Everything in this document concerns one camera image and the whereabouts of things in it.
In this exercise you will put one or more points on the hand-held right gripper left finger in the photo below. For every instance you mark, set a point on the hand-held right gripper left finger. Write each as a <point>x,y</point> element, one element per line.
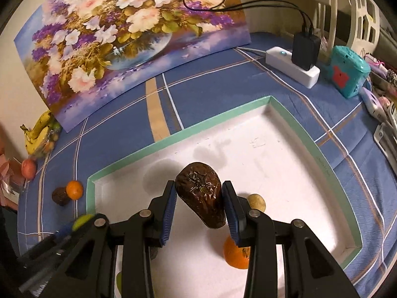
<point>169,214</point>

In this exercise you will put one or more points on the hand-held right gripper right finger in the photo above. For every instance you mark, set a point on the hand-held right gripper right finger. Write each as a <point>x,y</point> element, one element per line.
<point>232,220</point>

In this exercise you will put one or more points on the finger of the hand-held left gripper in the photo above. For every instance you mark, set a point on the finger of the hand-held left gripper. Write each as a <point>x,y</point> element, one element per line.
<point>43,254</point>

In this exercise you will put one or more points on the brown kiwi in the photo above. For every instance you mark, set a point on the brown kiwi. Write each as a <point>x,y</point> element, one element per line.
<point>257,201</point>

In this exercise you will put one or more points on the orange mandarin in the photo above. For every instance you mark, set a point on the orange mandarin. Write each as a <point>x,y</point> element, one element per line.
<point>237,256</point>
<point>74,190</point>

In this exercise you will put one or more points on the white tray with green rim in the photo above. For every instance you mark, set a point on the white tray with green rim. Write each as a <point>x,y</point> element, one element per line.
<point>279,167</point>

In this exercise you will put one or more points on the red peach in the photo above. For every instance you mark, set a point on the red peach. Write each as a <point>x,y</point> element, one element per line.
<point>28,167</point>

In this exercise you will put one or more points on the small decorative fruit cluster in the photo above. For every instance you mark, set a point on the small decorative fruit cluster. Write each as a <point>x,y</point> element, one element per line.
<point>51,138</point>

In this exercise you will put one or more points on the yellow banana bunch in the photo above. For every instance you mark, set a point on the yellow banana bunch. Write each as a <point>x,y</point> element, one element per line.
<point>35,136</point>

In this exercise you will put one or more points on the white power strip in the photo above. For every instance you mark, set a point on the white power strip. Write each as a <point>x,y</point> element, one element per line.
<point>297,71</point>

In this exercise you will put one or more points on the flower painting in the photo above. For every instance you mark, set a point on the flower painting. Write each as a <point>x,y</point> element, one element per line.
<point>124,37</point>

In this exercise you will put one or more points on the white purple handheld device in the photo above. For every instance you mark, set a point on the white purple handheld device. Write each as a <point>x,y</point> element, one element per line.
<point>372,102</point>

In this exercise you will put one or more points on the black charger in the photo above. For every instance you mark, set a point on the black charger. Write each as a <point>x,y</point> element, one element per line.
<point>305,51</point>

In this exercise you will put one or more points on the teal toy box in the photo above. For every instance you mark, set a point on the teal toy box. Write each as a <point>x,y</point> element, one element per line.
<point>349,71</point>

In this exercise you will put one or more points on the black white spotted pouch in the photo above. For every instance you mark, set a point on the black white spotted pouch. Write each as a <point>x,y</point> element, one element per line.
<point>392,79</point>

